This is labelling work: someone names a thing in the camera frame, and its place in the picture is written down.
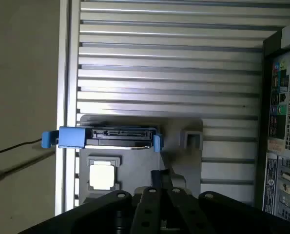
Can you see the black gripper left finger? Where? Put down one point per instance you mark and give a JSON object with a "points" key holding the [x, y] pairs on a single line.
{"points": [[103, 214]]}

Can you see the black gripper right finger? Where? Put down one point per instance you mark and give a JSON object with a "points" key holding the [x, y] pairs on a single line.
{"points": [[232, 214]]}

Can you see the hard disk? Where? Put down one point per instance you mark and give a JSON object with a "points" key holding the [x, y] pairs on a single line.
{"points": [[71, 137]]}

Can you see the silver CPU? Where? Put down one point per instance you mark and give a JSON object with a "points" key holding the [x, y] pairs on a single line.
{"points": [[102, 176]]}

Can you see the grey plastic parts rack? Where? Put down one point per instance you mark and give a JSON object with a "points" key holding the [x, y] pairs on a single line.
{"points": [[140, 165]]}

